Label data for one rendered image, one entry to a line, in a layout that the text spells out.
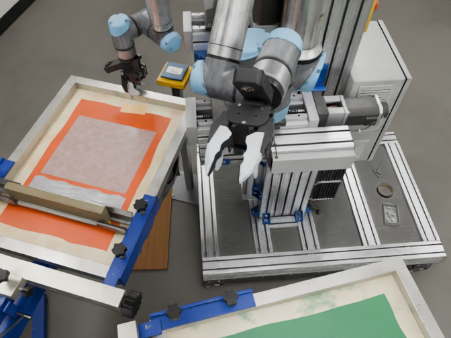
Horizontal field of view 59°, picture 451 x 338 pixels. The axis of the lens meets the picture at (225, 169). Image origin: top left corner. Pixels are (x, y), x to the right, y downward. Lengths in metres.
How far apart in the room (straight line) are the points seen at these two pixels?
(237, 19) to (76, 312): 1.87
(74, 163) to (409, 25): 3.28
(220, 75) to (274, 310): 0.72
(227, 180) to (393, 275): 1.25
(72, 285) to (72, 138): 0.64
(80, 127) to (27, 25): 2.56
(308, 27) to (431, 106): 2.44
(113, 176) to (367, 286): 0.94
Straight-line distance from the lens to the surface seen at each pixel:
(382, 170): 2.57
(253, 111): 0.66
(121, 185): 1.49
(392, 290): 1.37
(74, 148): 1.64
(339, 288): 1.32
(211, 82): 0.86
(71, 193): 1.52
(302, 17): 1.01
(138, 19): 1.55
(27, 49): 3.90
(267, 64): 0.73
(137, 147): 1.58
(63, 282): 1.27
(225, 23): 0.87
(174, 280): 2.31
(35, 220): 1.51
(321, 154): 1.29
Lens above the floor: 2.16
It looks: 54 degrees down
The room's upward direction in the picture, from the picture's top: straight up
